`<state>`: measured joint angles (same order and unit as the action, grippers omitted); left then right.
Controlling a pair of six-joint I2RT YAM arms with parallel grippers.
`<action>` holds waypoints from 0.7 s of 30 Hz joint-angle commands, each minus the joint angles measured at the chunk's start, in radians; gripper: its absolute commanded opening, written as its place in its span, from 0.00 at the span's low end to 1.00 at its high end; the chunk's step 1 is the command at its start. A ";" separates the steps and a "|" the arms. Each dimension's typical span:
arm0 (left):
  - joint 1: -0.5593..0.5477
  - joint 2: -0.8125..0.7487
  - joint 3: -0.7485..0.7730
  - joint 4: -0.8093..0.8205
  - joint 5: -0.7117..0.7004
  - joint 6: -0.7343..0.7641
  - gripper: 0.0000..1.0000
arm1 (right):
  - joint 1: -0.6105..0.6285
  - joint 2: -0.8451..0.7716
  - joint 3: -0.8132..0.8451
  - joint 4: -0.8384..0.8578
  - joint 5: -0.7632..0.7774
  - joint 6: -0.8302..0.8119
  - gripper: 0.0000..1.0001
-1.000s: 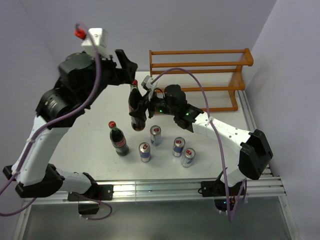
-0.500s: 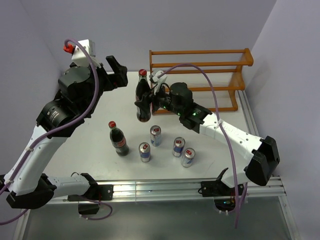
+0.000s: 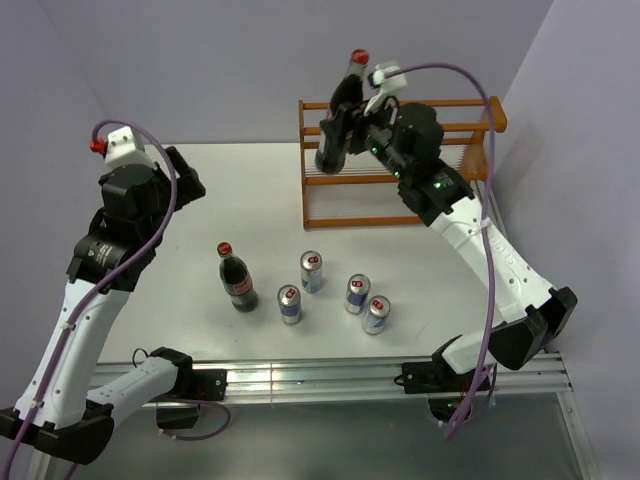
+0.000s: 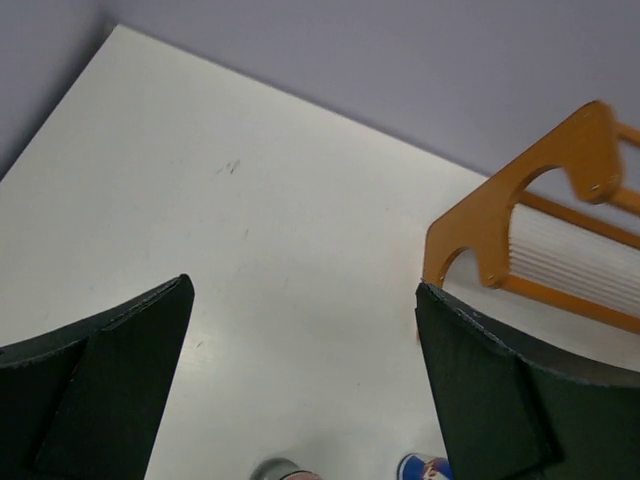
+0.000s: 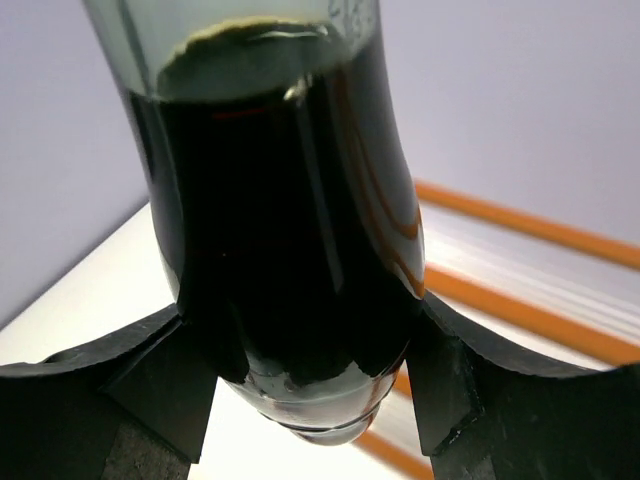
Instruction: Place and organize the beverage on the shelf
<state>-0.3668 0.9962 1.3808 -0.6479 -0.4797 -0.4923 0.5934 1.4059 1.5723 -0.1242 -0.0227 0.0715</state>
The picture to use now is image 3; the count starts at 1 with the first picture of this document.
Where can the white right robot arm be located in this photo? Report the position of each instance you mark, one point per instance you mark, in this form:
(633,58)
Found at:
(526,312)

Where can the cola glass bottle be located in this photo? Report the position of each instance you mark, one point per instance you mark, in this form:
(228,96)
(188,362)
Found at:
(236,279)
(331,153)

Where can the silver blue can front-right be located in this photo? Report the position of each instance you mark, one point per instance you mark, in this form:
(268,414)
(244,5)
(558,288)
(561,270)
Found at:
(376,315)

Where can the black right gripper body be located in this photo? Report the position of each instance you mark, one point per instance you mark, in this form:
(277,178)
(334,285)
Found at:
(379,131)

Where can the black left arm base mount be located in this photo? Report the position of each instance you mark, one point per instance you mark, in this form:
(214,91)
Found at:
(204,385)

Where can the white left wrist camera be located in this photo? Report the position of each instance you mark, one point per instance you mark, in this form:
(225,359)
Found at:
(122,147)

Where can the aluminium front rail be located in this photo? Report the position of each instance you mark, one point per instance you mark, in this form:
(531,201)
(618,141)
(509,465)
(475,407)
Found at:
(360,379)

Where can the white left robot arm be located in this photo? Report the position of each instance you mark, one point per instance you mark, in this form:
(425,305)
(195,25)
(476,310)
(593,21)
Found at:
(60,414)

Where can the silver blue can rear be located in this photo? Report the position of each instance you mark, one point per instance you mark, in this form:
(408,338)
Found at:
(311,263)

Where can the silver blue can middle-right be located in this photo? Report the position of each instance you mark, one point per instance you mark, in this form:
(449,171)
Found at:
(357,291)

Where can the orange wooden shelf rack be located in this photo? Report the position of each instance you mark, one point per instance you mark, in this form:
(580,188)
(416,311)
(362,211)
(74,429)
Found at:
(364,194)

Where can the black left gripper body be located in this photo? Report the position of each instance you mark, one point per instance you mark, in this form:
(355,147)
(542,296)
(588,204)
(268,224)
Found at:
(187,188)

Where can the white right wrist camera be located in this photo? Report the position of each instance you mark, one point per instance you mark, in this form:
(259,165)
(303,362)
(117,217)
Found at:
(387,80)

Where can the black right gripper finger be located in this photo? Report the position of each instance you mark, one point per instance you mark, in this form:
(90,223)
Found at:
(335,127)
(354,139)

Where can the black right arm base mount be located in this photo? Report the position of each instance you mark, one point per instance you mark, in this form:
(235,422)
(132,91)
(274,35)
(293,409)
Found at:
(433,377)

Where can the silver blue can front-left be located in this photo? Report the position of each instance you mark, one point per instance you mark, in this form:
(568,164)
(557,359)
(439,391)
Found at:
(289,302)

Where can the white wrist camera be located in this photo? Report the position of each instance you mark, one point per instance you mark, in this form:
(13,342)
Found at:
(387,80)
(122,147)

